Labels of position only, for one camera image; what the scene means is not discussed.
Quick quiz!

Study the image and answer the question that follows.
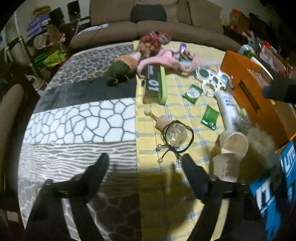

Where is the blue UTO box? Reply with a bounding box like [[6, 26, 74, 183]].
[[249, 141, 295, 240]]

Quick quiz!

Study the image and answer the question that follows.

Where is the paper cup lower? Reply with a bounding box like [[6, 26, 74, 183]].
[[213, 153, 242, 182]]

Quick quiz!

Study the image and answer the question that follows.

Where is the paper cup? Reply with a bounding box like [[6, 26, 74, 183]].
[[213, 153, 242, 182], [219, 130, 249, 158]]

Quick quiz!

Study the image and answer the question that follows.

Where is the paper cup upper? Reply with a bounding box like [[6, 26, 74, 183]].
[[219, 130, 249, 158]]

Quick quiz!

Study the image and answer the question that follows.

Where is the orange cardboard box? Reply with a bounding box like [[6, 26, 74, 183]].
[[221, 51, 295, 148]]

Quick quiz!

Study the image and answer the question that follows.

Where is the green candy packet lower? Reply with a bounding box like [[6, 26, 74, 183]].
[[201, 105, 220, 131]]

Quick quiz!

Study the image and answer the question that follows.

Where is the green candy packet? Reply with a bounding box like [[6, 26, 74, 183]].
[[182, 84, 203, 104], [201, 105, 220, 131]]

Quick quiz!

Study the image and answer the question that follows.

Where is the grey patterned blanket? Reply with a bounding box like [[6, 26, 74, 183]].
[[18, 42, 142, 240]]

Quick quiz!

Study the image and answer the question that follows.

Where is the yellow checkered cloth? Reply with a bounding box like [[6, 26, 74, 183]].
[[132, 40, 234, 241]]

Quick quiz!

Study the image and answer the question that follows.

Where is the white tube bottle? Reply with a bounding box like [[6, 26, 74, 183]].
[[214, 90, 238, 131]]

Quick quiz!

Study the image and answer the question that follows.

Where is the green candy packet upper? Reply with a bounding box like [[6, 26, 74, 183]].
[[182, 84, 203, 104]]

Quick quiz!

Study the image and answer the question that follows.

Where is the green 01 case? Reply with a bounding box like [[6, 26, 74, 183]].
[[143, 64, 168, 105]]

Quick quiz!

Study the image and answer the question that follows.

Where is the white plastic container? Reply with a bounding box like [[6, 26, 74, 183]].
[[250, 57, 273, 80]]

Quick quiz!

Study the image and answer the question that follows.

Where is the pink fabric toy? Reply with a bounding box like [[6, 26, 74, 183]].
[[137, 48, 201, 78]]

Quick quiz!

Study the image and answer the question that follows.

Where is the red snack packaging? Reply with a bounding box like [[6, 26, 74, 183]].
[[258, 40, 295, 78]]

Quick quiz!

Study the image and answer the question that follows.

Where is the green brown plush toy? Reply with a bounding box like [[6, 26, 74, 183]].
[[87, 51, 142, 86]]

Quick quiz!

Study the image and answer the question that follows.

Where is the purple lidded container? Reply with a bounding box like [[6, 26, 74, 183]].
[[237, 45, 255, 57]]

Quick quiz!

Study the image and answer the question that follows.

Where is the purple spoon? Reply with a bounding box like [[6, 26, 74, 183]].
[[179, 43, 187, 56]]

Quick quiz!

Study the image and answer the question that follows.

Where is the brown sofa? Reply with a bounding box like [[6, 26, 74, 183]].
[[70, 1, 241, 52]]

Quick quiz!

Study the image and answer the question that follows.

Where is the black cushion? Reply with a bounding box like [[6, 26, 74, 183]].
[[130, 4, 167, 23]]

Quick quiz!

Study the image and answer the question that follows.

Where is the white ring paint palette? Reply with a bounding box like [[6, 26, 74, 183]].
[[195, 66, 232, 97]]

